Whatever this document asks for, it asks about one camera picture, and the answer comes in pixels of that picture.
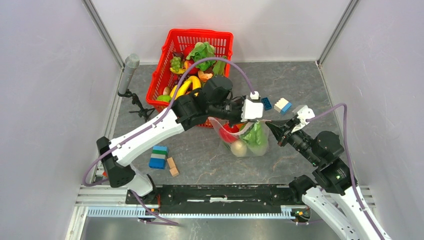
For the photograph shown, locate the orange fruit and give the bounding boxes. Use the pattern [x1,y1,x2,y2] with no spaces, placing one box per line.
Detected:
[223,123,244,133]

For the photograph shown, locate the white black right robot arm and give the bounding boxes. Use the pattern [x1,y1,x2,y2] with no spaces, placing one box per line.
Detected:
[265,118,390,240]

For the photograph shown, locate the red tomato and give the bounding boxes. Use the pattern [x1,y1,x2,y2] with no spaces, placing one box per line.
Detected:
[218,127,238,144]

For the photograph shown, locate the green grapes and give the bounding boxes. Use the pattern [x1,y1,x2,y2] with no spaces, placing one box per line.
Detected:
[170,56,184,72]

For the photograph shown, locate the white blue toy block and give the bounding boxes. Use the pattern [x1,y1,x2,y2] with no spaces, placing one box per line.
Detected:
[273,97,292,115]

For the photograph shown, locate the dark blue toy block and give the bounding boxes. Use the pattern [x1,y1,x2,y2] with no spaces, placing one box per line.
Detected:
[261,97,273,111]

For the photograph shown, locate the grey microphone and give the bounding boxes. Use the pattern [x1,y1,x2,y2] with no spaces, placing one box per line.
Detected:
[117,53,140,96]

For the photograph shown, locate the yellow banana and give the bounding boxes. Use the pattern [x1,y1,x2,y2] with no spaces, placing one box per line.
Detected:
[169,75,202,99]

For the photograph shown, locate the white radish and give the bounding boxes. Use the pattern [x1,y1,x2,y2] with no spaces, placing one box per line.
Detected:
[230,139,248,157]

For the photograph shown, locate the red plastic basket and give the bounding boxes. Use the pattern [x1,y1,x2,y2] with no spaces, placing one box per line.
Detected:
[145,28,234,112]

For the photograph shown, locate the blue green stacked blocks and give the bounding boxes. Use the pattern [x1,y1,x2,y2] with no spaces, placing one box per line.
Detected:
[148,145,169,170]

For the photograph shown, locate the green leafy vegetable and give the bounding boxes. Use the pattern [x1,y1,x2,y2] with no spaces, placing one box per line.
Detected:
[186,41,216,72]

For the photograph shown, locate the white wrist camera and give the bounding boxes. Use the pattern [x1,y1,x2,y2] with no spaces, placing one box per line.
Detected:
[291,105,316,133]
[241,91,264,122]

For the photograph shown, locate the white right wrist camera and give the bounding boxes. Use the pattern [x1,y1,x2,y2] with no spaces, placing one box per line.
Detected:
[291,105,316,133]

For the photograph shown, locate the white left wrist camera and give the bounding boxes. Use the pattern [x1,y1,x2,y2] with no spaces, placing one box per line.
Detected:
[241,91,264,122]

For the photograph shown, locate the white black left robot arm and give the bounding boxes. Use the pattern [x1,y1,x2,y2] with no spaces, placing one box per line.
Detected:
[96,76,246,204]

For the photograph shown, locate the green romaine lettuce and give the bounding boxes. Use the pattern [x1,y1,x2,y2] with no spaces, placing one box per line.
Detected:
[241,121,268,149]

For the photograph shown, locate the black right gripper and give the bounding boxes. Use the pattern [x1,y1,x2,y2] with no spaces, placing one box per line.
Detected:
[265,115,321,165]

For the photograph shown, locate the green apple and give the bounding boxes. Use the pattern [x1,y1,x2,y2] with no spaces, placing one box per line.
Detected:
[156,94,172,103]

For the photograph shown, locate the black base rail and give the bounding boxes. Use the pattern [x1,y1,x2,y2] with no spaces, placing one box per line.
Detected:
[142,184,306,214]

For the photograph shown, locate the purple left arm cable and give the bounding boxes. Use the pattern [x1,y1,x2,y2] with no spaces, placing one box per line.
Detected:
[81,57,258,228]

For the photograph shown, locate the clear zip top bag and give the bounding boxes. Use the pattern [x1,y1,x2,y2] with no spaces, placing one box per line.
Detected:
[208,117,270,158]

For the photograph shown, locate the small wooden block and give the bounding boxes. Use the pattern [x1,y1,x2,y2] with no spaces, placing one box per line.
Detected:
[169,167,180,177]
[167,157,176,169]

